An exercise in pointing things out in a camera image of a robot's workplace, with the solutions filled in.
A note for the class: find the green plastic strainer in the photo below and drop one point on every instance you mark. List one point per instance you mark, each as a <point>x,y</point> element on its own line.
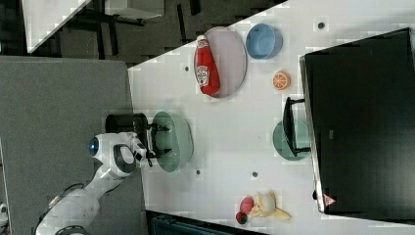
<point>178,138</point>

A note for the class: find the blue bowl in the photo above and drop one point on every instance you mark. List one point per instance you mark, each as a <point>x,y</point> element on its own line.
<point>264,41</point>

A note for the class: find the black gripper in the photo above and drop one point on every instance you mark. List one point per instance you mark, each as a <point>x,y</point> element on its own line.
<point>150,131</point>

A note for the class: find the orange half toy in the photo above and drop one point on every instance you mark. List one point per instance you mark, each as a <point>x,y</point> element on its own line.
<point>281,80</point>

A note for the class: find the red ketchup bottle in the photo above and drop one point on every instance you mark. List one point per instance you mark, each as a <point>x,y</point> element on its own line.
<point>206,70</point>

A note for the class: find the pink oval plate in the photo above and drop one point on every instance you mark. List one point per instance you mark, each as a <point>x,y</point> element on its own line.
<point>230,58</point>

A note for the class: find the pink strawberry toy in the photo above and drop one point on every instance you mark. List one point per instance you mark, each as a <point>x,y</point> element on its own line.
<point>247,205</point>

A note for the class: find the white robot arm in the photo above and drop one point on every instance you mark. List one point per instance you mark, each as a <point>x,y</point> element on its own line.
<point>72,212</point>

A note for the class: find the small green plate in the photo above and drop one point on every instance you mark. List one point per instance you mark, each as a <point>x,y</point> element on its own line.
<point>281,144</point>

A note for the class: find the peeled banana toy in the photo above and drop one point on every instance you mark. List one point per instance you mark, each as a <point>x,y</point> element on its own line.
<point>265,206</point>

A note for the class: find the black toaster oven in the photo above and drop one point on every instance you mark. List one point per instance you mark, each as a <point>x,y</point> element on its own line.
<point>360,117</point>

